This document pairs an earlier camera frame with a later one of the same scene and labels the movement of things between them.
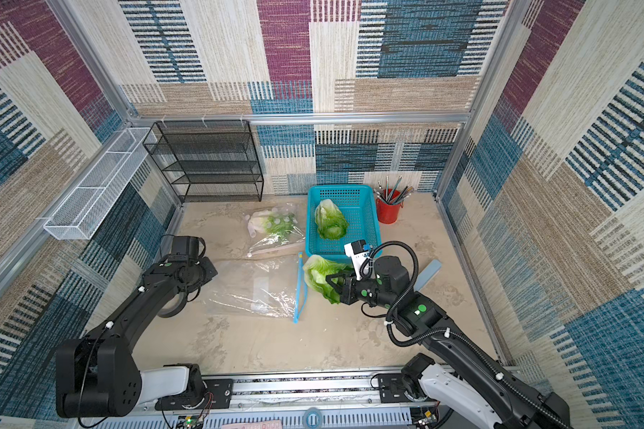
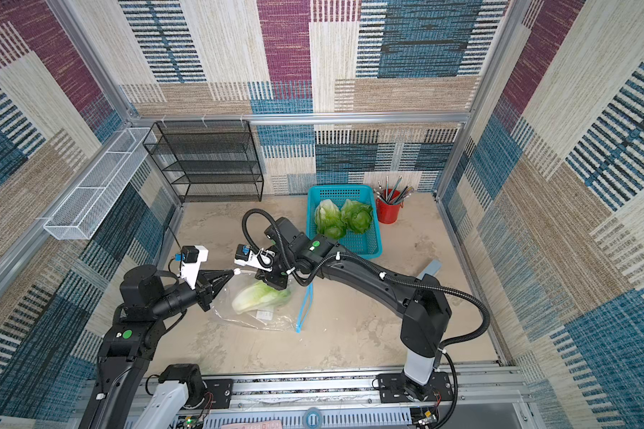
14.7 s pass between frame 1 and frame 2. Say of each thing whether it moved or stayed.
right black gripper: moved
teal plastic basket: stayed
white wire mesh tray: stayed
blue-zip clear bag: moved
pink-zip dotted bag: moved
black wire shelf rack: stayed
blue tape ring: stayed
